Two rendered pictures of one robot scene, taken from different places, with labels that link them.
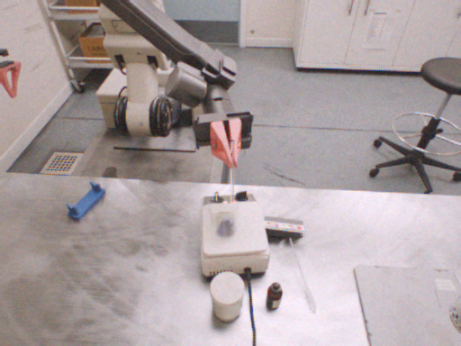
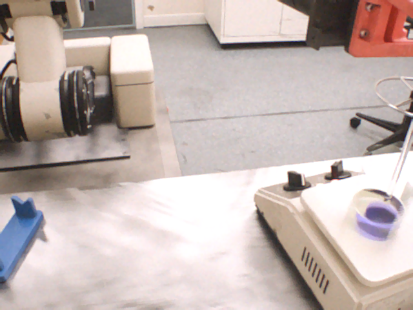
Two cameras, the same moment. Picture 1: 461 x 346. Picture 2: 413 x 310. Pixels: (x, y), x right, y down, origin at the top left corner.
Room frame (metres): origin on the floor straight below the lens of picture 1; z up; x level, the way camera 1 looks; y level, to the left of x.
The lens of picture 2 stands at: (0.16, 0.23, 1.10)
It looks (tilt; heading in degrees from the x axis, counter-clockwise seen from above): 37 degrees down; 343
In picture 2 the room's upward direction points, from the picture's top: 2 degrees clockwise
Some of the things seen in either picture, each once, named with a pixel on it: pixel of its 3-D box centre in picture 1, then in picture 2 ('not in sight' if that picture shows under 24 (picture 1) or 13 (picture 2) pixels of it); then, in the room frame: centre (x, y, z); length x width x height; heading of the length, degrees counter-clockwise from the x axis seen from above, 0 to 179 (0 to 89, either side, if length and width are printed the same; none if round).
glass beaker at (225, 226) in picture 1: (222, 217); (380, 196); (0.37, 0.02, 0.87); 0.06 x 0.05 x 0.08; 105
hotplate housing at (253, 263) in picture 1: (231, 229); (353, 232); (0.40, 0.00, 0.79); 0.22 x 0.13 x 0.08; 5
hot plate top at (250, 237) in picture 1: (232, 227); (381, 219); (0.38, 0.00, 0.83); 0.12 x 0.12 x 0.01; 5
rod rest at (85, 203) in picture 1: (85, 198); (8, 234); (0.51, 0.36, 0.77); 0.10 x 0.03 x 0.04; 157
